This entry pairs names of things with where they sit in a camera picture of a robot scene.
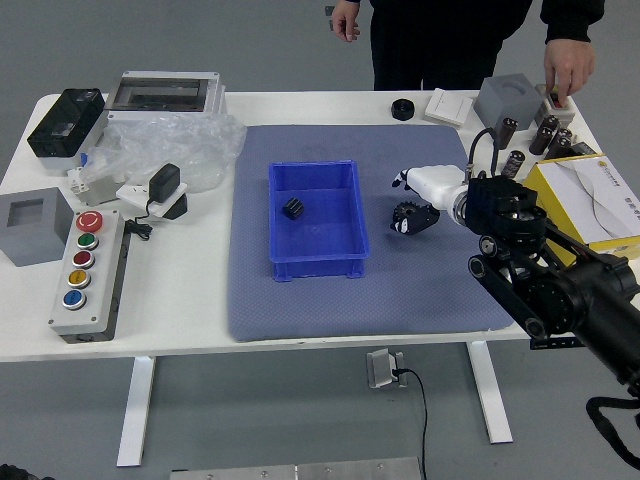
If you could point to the person's right hand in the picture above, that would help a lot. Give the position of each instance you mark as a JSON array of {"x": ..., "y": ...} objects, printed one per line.
[{"x": 346, "y": 20}]

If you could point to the person's left hand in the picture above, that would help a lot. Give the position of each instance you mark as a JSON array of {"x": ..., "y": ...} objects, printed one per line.
[{"x": 570, "y": 65}]

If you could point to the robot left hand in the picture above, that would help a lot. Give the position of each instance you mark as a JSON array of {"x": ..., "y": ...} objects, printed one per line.
[{"x": 15, "y": 474}]

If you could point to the white-shelled robot right hand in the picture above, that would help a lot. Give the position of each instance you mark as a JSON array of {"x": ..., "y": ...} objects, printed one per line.
[{"x": 435, "y": 182}]

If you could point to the big black gear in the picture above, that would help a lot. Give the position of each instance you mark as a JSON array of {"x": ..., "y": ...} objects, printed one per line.
[{"x": 407, "y": 210}]

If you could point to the small black gear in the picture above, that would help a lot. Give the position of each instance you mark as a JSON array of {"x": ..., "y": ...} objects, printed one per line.
[{"x": 292, "y": 208}]

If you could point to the person's left forearm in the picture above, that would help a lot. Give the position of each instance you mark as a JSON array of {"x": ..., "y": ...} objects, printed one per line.
[{"x": 570, "y": 22}]

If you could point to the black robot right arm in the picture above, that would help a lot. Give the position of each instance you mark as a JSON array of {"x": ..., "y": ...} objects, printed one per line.
[{"x": 550, "y": 300}]

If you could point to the blue plastic box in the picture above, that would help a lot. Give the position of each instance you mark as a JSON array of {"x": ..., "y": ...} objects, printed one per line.
[{"x": 320, "y": 240}]

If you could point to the yellow and white cardboard box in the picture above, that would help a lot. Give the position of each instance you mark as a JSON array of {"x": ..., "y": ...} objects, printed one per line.
[{"x": 590, "y": 200}]

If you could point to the grey windowed distribution box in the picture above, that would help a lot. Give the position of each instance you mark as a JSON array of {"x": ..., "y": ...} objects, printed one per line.
[{"x": 160, "y": 95}]

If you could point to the grey five-button control box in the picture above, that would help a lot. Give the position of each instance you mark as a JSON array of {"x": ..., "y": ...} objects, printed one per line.
[{"x": 100, "y": 280}]

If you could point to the black round knob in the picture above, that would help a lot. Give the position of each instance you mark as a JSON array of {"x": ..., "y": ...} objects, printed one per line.
[{"x": 403, "y": 111}]

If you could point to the grey block with round recess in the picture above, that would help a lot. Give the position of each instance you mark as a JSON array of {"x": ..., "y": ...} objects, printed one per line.
[{"x": 495, "y": 105}]

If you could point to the small black component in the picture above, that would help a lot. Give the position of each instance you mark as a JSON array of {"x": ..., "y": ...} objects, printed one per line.
[{"x": 584, "y": 149}]

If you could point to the person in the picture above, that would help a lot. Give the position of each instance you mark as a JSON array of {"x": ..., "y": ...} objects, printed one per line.
[{"x": 440, "y": 45}]

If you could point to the grey-blue mat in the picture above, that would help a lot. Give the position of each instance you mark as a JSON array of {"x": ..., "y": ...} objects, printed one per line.
[{"x": 400, "y": 300}]

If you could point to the white table leg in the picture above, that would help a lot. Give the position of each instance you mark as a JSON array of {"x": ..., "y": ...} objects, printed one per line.
[
  {"x": 137, "y": 410},
  {"x": 492, "y": 400}
]

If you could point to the silver floor socket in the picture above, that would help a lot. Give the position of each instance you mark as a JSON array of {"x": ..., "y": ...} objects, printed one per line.
[{"x": 380, "y": 367}]

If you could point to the clear plastic bag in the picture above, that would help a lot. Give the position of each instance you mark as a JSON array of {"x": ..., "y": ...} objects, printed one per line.
[{"x": 190, "y": 135}]

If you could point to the black table control panel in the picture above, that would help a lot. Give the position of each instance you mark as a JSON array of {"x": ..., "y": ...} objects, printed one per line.
[{"x": 555, "y": 343}]

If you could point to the grey cube with square recess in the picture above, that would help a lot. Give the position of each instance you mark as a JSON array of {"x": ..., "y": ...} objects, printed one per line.
[{"x": 45, "y": 240}]

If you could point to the black power adapter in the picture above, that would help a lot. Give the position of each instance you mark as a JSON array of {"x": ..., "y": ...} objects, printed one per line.
[{"x": 165, "y": 182}]

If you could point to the white socket block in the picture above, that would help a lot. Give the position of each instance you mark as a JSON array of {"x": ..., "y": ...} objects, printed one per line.
[{"x": 131, "y": 194}]

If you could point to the grey metal plate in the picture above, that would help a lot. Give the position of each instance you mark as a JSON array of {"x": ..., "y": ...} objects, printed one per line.
[{"x": 300, "y": 471}]

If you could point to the white circuit breaker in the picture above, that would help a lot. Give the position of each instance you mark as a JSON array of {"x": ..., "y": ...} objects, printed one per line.
[{"x": 100, "y": 192}]

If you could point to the small blue part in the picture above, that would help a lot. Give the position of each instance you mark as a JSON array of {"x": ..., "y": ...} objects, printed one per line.
[{"x": 85, "y": 159}]

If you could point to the grey switch box red button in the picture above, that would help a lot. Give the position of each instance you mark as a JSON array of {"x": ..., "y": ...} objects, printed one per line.
[{"x": 567, "y": 114}]

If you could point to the white wall switch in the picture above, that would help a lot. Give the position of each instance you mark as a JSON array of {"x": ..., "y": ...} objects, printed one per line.
[{"x": 447, "y": 106}]

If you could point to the black-lidded white enclosure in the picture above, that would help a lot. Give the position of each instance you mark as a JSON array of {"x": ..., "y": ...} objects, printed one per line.
[{"x": 65, "y": 120}]

